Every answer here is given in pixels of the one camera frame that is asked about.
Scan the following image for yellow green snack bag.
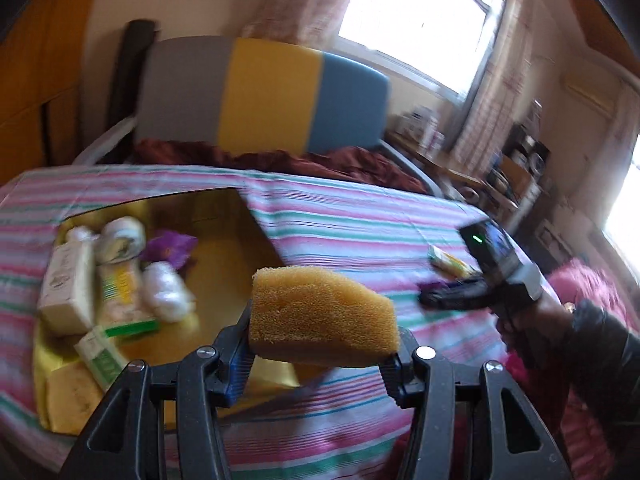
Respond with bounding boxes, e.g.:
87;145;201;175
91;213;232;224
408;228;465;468
428;245;477;278
96;259;160;338

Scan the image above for wooden wardrobe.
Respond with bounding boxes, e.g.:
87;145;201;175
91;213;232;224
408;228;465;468
1;0;93;183

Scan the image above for grey yellow blue headboard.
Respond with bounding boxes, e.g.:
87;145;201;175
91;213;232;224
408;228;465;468
136;36;390;155

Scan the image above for dark jacket sleeve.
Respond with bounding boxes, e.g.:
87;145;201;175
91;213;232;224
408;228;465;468
544;299;639;448

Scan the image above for white roll container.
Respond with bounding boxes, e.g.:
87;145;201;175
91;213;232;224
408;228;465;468
96;217;146;264

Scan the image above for gold storage box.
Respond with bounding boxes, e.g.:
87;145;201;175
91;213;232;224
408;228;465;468
34;188;281;436

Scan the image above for dark red blanket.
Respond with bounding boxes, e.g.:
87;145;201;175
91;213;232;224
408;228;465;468
131;139;428;195

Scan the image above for striped bed sheet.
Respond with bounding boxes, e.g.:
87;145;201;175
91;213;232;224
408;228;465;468
1;166;506;479

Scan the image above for white appliance box on shelf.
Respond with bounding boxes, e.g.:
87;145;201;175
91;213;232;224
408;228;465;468
407;106;440;152

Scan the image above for right hand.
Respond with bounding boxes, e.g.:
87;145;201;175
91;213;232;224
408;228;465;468
496;290;575;367

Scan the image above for purple snack packet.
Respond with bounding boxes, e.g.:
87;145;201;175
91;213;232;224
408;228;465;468
141;230;198;271

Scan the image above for clear plastic bundle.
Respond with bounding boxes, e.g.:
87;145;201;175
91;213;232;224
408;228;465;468
142;261;196;323

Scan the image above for white cardboard box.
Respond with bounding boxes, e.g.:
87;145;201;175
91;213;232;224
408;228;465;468
38;242;96;337

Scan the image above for green white small box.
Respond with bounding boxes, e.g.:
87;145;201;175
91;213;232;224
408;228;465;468
74;326;127;392

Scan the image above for yellow sponge block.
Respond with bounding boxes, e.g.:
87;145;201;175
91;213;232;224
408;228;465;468
248;266;400;367

